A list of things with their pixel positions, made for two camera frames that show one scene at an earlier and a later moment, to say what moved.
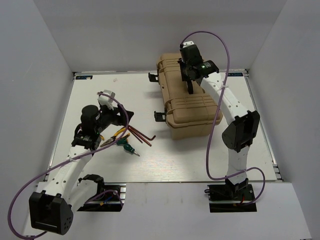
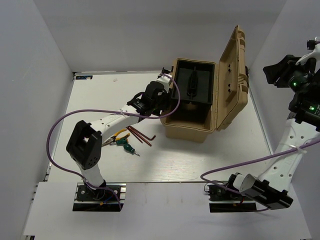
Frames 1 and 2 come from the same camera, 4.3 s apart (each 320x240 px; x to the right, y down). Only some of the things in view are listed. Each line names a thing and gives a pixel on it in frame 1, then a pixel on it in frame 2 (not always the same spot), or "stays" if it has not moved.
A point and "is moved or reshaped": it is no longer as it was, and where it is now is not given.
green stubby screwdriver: [129, 148] stays
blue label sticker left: [84, 77] stays
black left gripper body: [108, 116] -> [163, 103]
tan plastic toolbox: [189, 116] is moved or reshaped
